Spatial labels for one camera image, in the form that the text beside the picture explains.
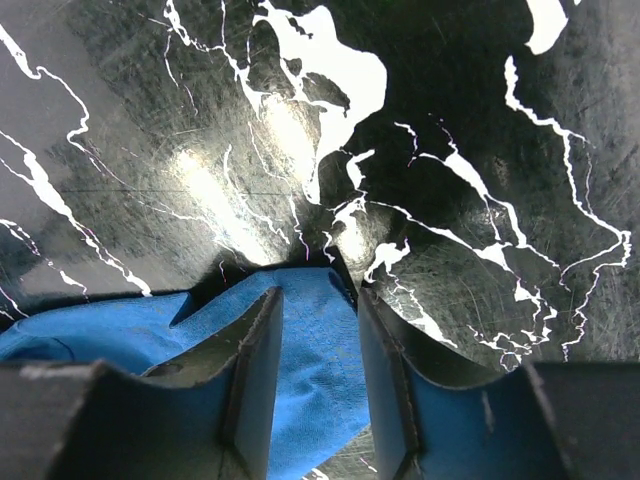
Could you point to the blue printed t shirt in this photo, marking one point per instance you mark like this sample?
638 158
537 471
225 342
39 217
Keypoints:
321 400

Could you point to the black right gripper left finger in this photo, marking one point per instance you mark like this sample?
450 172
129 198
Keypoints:
76 406

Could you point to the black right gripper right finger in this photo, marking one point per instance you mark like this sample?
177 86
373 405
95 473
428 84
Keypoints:
438 415

